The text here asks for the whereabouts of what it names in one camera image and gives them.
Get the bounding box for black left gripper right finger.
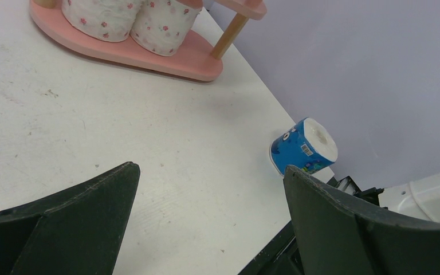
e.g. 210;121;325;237
283;166;440;274

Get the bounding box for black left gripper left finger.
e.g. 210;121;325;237
0;162;140;274

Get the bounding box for white floral roll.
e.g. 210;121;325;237
131;0;203;57
61;0;143;42

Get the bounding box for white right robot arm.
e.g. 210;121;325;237
379;173;440;223

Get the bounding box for pink three-tier wooden shelf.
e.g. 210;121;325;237
29;1;267;82

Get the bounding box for blue wrapped roll right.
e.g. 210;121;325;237
269;117;339;175

